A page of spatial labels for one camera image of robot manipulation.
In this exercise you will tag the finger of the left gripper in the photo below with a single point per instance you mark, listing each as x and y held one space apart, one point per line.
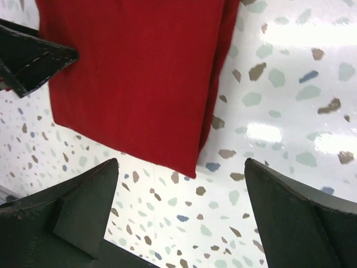
27 61

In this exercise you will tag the dark red t shirt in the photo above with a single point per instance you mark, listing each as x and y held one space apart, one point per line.
147 76

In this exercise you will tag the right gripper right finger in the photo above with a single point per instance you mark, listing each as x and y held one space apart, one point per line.
300 226

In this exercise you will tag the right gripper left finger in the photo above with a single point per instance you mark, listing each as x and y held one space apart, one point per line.
64 225

